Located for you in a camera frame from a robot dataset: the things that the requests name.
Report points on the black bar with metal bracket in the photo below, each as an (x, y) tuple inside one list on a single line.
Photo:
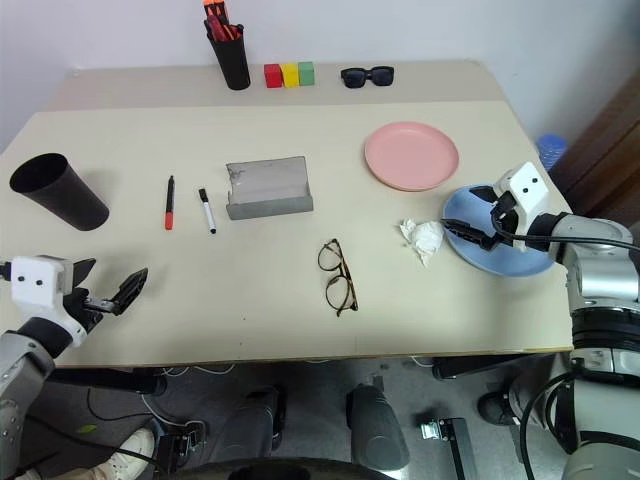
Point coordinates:
[(460, 450)]

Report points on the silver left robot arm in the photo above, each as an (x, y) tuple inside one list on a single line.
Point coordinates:
[(20, 362)]

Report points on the red wooden block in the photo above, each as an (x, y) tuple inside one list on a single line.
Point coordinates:
[(273, 76)]

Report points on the black table support bar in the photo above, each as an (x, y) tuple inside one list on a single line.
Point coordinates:
[(480, 367), (110, 381)]

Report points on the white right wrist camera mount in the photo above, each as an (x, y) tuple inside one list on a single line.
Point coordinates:
[(525, 192)]

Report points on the crumpled white tissue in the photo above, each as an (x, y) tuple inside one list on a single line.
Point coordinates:
[(426, 239)]

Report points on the red and black pen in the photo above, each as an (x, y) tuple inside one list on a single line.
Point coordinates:
[(234, 32)]

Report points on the pink plate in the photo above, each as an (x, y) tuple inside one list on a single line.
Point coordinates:
[(411, 156)]

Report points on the empty black plastic cup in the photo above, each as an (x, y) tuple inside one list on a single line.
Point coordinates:
[(60, 192)]

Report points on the green wooden block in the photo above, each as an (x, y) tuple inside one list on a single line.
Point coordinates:
[(306, 73)]

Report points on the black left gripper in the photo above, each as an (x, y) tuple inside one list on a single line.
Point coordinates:
[(80, 305)]

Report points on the black pen holder cup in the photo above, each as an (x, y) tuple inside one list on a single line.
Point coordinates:
[(232, 62)]

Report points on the orange-topped marker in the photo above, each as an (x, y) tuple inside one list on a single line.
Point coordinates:
[(214, 9)]

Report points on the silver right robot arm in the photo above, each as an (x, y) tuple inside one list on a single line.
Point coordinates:
[(605, 280)]

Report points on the yellow wooden block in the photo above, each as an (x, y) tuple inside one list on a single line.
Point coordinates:
[(291, 75)]

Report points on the black sunglasses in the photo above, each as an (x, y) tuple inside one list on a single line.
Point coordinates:
[(356, 76)]

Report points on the red and black marker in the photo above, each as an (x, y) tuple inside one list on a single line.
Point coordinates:
[(170, 202)]

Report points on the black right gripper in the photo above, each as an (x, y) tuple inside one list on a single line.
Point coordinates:
[(504, 207)]

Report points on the white marker with black cap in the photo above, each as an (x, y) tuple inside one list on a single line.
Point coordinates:
[(207, 212)]

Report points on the blue plate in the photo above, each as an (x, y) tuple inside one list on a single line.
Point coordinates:
[(500, 262)]

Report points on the white sneaker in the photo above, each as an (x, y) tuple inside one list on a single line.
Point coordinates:
[(127, 457)]

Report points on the wide dark rounded shape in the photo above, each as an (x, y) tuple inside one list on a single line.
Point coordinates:
[(280, 471)]

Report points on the black shoe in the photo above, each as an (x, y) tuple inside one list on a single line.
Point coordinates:
[(495, 407)]

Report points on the blue water bottle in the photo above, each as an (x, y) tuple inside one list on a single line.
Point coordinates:
[(550, 150)]

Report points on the brown wooden cabinet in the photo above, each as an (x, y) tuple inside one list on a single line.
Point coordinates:
[(605, 150)]

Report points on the tortoiseshell eyeglasses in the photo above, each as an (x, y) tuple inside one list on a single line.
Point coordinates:
[(342, 280)]

